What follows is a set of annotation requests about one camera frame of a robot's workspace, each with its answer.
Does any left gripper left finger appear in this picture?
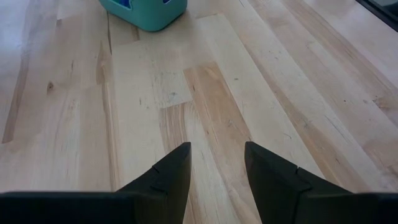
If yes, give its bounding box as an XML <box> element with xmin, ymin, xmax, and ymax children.
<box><xmin>0</xmin><ymin>141</ymin><xmax>192</xmax><ymax>224</ymax></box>

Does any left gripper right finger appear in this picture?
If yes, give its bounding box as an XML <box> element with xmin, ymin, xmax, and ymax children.
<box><xmin>244</xmin><ymin>141</ymin><xmax>398</xmax><ymax>224</ymax></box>

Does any black aluminium rig frame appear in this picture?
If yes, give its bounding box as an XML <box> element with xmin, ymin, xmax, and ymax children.
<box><xmin>356</xmin><ymin>0</ymin><xmax>398</xmax><ymax>32</ymax></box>

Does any teal plastic bin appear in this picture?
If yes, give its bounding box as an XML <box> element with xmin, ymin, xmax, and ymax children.
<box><xmin>98</xmin><ymin>0</ymin><xmax>188</xmax><ymax>32</ymax></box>

